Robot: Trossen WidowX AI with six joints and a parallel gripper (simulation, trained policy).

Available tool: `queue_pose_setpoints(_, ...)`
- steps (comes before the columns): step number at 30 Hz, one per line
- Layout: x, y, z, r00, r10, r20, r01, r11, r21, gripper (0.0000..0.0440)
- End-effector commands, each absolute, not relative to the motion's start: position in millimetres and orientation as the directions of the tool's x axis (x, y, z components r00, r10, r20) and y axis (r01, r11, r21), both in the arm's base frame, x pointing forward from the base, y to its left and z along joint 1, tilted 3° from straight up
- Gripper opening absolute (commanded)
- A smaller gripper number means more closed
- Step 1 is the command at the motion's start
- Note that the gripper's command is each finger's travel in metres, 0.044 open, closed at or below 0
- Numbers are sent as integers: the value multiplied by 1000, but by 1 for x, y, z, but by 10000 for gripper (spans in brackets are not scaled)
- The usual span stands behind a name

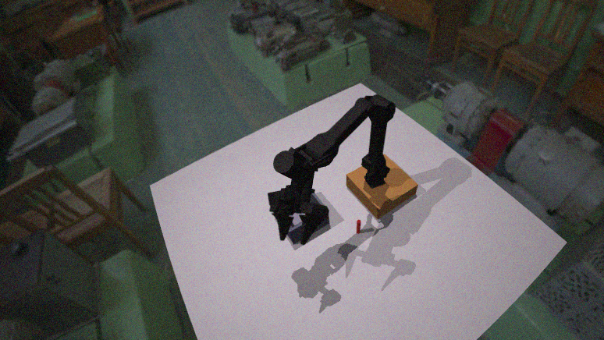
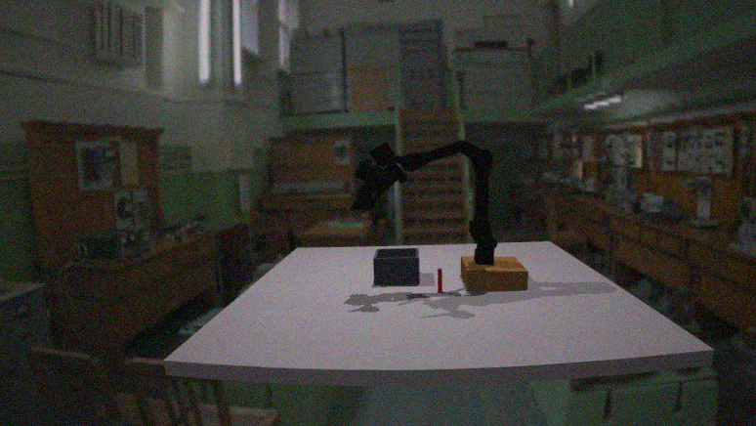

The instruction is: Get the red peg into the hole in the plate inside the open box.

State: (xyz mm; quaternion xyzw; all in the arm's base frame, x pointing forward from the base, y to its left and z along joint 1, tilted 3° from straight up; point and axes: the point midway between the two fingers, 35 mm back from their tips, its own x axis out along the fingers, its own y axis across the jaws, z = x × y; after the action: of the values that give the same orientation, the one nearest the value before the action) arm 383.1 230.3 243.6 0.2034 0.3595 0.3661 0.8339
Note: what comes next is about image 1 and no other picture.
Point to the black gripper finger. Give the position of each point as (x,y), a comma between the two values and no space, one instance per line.
(284,223)
(309,224)

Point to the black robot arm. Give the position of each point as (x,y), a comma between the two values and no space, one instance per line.
(300,164)

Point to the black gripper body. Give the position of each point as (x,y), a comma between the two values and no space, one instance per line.
(304,207)

